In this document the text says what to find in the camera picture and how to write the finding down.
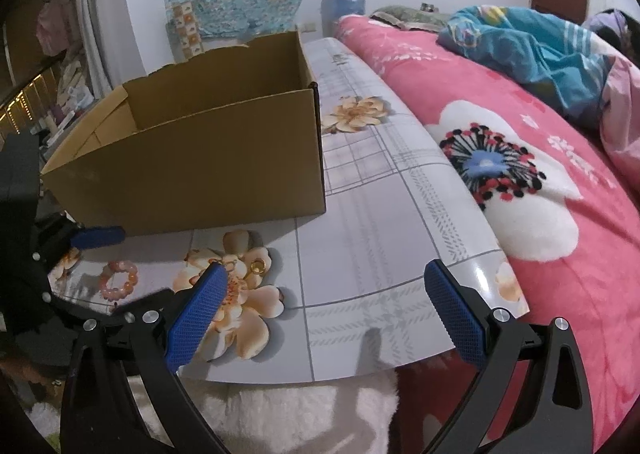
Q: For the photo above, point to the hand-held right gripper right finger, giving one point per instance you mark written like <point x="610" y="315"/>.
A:
<point x="455" y="319"/>

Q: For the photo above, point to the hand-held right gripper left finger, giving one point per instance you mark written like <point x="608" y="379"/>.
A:
<point x="195" y="319"/>

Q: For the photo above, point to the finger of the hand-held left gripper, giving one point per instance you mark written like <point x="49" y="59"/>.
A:
<point x="100" y="236"/>
<point x="120" y="319"/>

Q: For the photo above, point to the small hoop earring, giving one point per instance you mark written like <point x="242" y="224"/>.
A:
<point x="226" y="263"/>

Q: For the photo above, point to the cardboard box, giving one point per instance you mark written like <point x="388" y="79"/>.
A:
<point x="200" y="159"/>

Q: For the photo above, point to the railing with light strip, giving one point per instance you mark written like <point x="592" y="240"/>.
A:
<point x="25" y="101"/>

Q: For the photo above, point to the white fluffy rug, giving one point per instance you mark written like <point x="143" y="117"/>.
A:
<point x="300" y="414"/>

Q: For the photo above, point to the pink hanging garment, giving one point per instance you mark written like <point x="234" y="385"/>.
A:
<point x="55" y="26"/>

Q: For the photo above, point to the orange checked cloth strip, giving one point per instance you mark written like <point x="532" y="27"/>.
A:
<point x="186" y="29"/>

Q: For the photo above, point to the pink floral blanket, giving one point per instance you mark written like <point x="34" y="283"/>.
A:
<point x="425" y="84"/>

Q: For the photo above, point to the light pink quilt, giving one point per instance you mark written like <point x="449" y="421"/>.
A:
<point x="622" y="124"/>

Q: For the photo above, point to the blue patterned blanket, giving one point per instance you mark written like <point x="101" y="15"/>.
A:
<point x="525" y="49"/>

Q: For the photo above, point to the green patterned pillow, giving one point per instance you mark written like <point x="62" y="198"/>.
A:
<point x="405" y="16"/>

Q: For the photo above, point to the dark cloth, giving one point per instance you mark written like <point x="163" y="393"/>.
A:
<point x="607" y="29"/>

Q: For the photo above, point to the blue water jug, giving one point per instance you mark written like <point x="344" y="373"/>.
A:
<point x="345" y="4"/>

